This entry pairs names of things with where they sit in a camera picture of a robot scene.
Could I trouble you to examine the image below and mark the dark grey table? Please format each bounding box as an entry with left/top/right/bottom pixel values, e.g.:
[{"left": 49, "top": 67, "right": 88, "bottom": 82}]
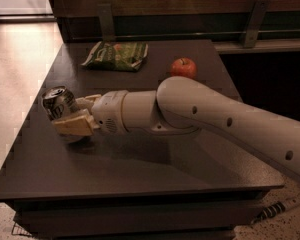
[{"left": 0, "top": 39, "right": 285, "bottom": 240}]

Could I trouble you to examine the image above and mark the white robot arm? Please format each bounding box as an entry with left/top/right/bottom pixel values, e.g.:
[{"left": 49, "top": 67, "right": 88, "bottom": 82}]
[{"left": 52, "top": 76, "right": 300, "bottom": 182}]

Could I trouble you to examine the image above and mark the green chip bag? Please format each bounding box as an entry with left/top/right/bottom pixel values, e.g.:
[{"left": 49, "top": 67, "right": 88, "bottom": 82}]
[{"left": 82, "top": 41, "right": 148, "bottom": 72}]

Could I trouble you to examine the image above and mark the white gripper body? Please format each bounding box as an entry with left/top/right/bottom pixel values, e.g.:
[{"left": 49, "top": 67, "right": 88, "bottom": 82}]
[{"left": 92, "top": 90, "right": 128, "bottom": 135}]

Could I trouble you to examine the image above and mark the red apple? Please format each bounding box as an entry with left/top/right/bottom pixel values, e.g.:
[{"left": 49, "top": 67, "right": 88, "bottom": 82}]
[{"left": 170, "top": 57, "right": 197, "bottom": 79}]

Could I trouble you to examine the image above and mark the right metal bracket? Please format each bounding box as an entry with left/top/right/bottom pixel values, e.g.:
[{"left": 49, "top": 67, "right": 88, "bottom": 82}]
[{"left": 240, "top": 0, "right": 271, "bottom": 49}]

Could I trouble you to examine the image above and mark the silver green 7up can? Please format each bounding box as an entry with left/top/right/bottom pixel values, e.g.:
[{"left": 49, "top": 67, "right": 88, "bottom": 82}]
[{"left": 41, "top": 86, "right": 79, "bottom": 121}]

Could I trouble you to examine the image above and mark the left metal bracket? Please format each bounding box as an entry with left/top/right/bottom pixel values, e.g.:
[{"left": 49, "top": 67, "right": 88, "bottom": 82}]
[{"left": 97, "top": 4, "right": 116, "bottom": 41}]

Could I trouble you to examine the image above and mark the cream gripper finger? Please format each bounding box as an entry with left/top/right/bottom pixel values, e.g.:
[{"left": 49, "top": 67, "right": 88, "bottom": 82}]
[
  {"left": 76, "top": 94, "right": 102, "bottom": 110},
  {"left": 52, "top": 109, "right": 100, "bottom": 136}
]

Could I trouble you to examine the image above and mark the metal bracket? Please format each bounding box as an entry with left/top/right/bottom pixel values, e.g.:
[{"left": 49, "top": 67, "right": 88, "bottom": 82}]
[
  {"left": 97, "top": 4, "right": 116, "bottom": 41},
  {"left": 240, "top": 0, "right": 271, "bottom": 49}
]

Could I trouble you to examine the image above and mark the wooden counter ledge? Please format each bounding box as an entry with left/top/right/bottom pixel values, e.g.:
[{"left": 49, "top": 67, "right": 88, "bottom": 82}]
[{"left": 213, "top": 39, "right": 300, "bottom": 54}]

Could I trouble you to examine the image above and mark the black white striped cable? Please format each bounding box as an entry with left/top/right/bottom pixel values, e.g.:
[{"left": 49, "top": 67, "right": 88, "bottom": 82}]
[{"left": 251, "top": 198, "right": 300, "bottom": 225}]

